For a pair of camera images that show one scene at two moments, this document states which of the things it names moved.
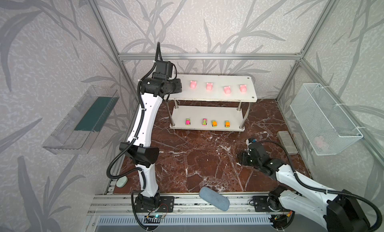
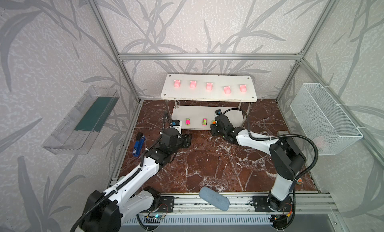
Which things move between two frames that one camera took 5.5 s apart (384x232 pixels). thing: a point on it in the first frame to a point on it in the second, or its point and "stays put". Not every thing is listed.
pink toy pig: [227, 90] stays put
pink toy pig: [243, 88] stays put
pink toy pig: [209, 86] stays put
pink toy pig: [193, 84] stays put
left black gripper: [177, 85] to [184, 140]
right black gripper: [249, 155] to [215, 129]
